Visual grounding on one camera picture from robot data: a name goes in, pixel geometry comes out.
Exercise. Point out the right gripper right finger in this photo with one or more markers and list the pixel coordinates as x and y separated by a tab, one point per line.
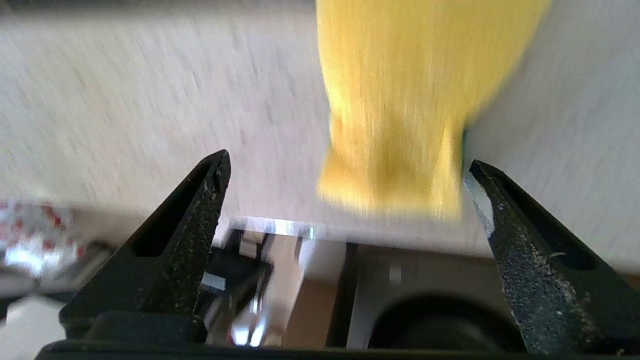
540	280

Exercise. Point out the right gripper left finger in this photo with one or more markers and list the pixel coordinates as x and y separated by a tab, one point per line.
170	260

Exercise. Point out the yellow green sponge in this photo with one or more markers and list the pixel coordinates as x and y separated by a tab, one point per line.
410	100

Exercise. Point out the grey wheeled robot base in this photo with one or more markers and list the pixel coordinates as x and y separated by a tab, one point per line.
350	285

